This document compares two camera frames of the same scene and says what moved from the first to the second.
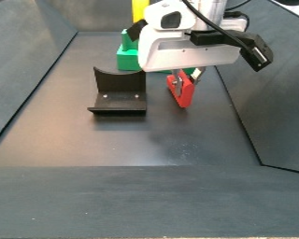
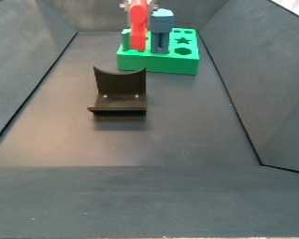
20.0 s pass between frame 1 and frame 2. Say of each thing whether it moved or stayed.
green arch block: stayed
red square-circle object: moved
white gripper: moved
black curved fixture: stayed
